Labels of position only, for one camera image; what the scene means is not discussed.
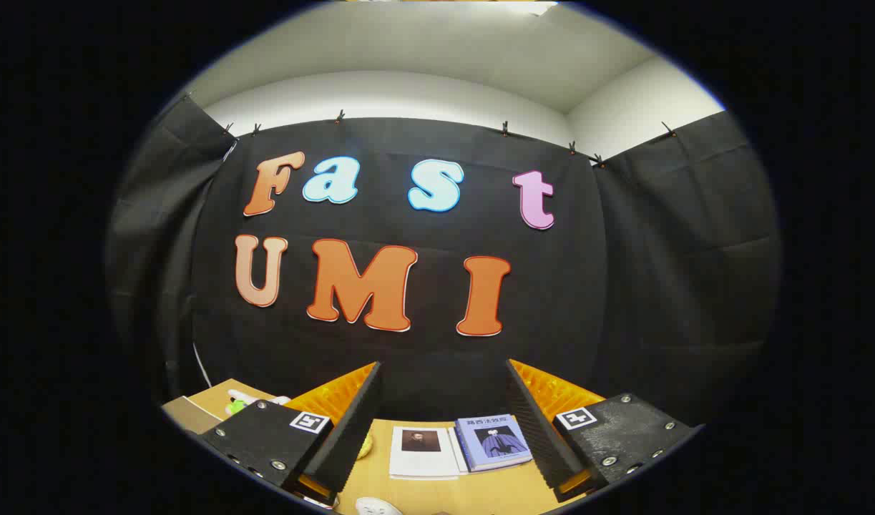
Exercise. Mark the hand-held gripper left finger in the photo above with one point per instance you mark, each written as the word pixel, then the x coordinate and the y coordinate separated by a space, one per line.
pixel 351 429

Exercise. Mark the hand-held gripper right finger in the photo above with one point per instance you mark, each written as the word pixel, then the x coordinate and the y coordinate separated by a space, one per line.
pixel 537 429

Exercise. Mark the white canvas shoe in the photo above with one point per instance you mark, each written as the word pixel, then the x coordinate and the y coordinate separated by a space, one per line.
pixel 376 508

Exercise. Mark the beige fabric storage box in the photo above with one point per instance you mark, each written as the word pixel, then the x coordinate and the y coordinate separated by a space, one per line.
pixel 187 415

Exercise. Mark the yellow plush toy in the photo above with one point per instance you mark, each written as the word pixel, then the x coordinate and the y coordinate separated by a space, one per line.
pixel 366 447

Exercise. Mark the blue cover book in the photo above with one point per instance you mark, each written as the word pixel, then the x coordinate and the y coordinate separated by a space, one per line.
pixel 480 458

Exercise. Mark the white portrait book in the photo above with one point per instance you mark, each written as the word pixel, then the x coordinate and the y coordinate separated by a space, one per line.
pixel 423 465

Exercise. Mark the pink star plush toy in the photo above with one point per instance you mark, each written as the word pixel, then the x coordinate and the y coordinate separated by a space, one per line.
pixel 237 408

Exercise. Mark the row of black cloth clips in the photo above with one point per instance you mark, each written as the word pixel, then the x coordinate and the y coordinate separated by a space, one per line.
pixel 340 116

